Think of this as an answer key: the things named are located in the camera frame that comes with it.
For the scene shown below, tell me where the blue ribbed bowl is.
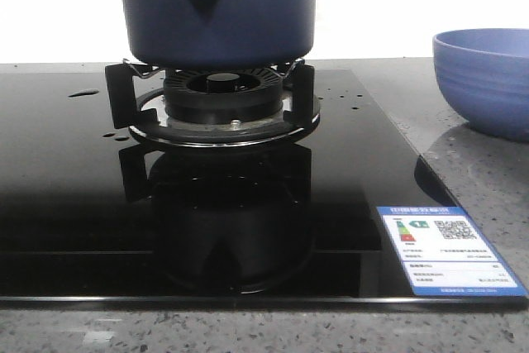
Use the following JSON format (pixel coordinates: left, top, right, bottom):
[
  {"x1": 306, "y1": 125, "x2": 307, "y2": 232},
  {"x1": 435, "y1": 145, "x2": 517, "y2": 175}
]
[{"x1": 432, "y1": 28, "x2": 528, "y2": 142}]

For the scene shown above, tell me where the black pot support grate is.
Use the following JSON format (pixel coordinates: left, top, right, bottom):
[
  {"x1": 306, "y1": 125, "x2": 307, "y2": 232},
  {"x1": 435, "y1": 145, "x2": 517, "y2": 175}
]
[{"x1": 105, "y1": 60, "x2": 320, "y2": 148}]

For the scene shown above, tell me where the blue cooking pot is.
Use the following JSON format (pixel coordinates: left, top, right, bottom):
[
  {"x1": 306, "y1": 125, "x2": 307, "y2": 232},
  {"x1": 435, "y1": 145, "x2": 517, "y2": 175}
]
[{"x1": 122, "y1": 0, "x2": 315, "y2": 70}]

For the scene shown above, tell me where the black gas burner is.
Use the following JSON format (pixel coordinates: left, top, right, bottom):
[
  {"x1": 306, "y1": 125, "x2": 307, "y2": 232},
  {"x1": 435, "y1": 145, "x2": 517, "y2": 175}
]
[{"x1": 163, "y1": 69, "x2": 283, "y2": 124}]

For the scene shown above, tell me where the black glass gas stove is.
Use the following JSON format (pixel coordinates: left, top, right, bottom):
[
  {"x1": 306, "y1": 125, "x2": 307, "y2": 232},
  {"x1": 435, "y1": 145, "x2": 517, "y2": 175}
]
[{"x1": 1, "y1": 70, "x2": 528, "y2": 311}]

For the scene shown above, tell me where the blue energy label sticker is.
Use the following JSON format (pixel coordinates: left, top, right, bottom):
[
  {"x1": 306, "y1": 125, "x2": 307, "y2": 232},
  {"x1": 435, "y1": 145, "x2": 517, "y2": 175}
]
[{"x1": 377, "y1": 206, "x2": 528, "y2": 298}]

